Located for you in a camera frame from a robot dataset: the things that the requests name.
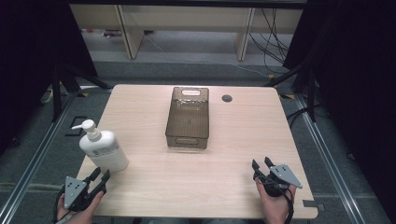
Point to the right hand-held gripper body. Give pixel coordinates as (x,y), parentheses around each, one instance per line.
(281,179)

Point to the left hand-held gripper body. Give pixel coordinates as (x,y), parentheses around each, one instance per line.
(74,190)

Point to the white pump bottle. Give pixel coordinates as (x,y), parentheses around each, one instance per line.
(102,148)

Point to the brown transparent plastic bin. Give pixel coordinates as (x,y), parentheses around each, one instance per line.
(188,119)

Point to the person's left hand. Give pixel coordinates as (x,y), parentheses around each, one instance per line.
(81,213)

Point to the person's right hand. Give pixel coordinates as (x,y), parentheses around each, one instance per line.
(274,207)

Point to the black metal stand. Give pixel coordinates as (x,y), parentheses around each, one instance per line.
(67,84)
(303,81)

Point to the beige wooden desk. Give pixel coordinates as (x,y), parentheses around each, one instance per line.
(186,34)

